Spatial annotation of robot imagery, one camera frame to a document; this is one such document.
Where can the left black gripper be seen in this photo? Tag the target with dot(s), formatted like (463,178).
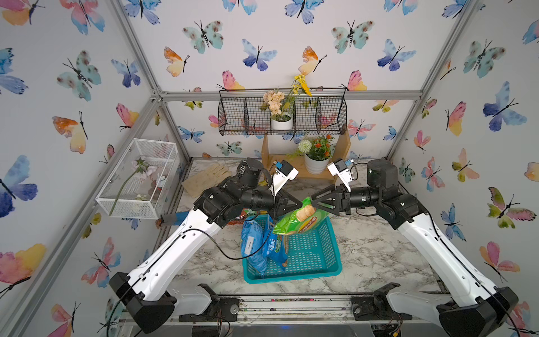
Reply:
(277,206)

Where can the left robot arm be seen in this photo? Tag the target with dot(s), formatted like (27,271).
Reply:
(145,291)

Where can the dark blue chips bag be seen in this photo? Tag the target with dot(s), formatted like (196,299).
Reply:
(252,245)

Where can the light blue lime chips bag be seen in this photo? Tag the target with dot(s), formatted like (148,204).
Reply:
(276,246)

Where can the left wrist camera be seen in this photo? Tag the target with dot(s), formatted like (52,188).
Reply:
(284,172)

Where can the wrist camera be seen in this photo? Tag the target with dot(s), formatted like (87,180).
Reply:
(284,172)
(340,169)

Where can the wooden shelf stand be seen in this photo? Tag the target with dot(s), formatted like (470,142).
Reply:
(341,151)

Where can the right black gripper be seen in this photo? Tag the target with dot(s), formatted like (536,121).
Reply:
(342,200)

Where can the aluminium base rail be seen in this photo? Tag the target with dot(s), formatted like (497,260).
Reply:
(309,309)

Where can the white pot beige flowers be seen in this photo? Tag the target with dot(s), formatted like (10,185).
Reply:
(281,107)

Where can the red Lay's chips bag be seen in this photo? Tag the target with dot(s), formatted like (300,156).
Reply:
(239,220)

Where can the teal plastic basket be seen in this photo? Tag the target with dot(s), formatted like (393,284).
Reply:
(311,255)

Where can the black wire wall basket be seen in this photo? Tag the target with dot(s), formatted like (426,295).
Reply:
(246,113)

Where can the white mesh wall basket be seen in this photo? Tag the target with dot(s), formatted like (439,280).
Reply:
(139,183)

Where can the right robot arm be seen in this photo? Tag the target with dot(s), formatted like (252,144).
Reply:
(473,305)

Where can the white pot orange flowers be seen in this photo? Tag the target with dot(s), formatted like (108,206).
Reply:
(316,152)

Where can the green Lay's chips bag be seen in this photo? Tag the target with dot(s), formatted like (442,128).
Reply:
(302,221)

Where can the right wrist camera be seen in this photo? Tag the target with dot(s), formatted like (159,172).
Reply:
(340,169)

